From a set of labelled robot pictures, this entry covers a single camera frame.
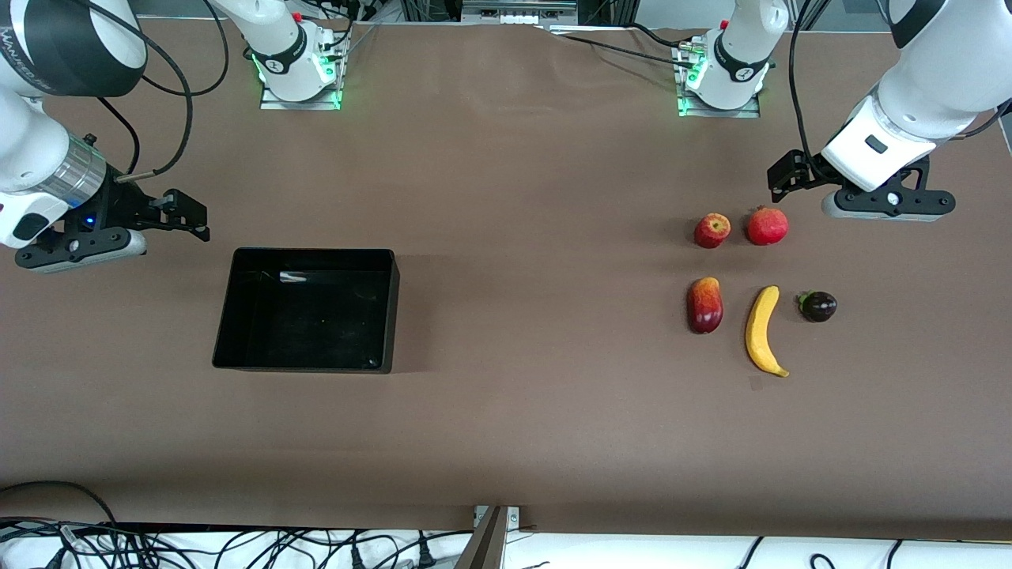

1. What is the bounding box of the red yellow apple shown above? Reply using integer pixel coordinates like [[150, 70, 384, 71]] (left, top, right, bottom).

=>
[[694, 213, 732, 250]]

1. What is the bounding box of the black plastic box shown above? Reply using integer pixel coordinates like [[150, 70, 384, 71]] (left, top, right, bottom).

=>
[[212, 247, 401, 375]]

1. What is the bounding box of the yellow banana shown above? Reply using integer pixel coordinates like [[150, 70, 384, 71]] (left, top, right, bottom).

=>
[[745, 285, 791, 379]]

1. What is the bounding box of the red pomegranate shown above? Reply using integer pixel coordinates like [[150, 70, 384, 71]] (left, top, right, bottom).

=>
[[746, 205, 790, 247]]

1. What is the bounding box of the dark purple eggplant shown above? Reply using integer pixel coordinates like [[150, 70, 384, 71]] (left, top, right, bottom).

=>
[[797, 290, 838, 323]]

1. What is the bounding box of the red yellow mango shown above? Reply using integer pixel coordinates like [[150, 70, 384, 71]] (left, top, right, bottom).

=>
[[686, 277, 724, 335]]

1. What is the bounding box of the brown table cover sheet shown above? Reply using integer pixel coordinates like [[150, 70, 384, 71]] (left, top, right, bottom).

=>
[[0, 17, 1012, 533]]

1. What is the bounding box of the white power strip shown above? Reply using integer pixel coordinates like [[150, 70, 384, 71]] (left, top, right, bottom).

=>
[[461, 0, 580, 24]]

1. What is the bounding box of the dark slanted beam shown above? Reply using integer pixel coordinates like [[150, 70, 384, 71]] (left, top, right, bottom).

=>
[[454, 506, 508, 569]]

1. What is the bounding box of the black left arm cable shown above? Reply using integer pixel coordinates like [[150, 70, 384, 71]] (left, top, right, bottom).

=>
[[787, 0, 818, 159]]

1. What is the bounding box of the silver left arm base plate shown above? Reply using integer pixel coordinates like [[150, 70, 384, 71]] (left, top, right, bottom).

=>
[[674, 38, 762, 119]]

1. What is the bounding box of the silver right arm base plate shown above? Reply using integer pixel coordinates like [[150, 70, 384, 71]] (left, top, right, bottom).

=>
[[259, 30, 350, 111]]

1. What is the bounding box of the short black tabletop cable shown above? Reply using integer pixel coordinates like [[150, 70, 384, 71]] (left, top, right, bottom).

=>
[[629, 21, 693, 47]]

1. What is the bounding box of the long black tabletop cable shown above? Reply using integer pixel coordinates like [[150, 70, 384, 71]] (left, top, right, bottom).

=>
[[553, 32, 698, 67]]

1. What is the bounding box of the black looped floor cable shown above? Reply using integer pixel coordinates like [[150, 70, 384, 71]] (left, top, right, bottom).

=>
[[0, 480, 121, 529]]

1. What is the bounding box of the silver table edge bracket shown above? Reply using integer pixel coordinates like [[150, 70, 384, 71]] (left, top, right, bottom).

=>
[[473, 505, 522, 529]]

